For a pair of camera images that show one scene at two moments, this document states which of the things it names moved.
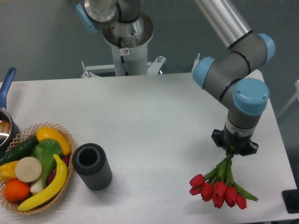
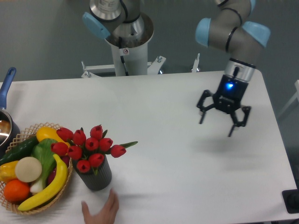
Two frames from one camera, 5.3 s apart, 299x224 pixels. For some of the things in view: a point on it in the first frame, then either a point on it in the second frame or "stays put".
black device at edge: (291, 198) stays put
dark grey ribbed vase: (91, 163) stays put
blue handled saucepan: (10, 131) stays put
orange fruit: (15, 190) stays put
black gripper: (241, 145) to (227, 98)
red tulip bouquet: (218, 185) to (88, 151)
